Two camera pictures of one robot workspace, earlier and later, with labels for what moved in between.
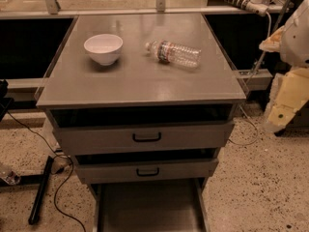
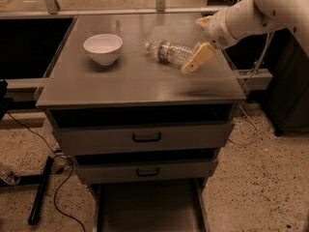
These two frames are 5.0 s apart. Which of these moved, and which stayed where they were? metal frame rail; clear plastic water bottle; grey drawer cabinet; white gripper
Moved: white gripper
Stayed: grey drawer cabinet; clear plastic water bottle; metal frame rail
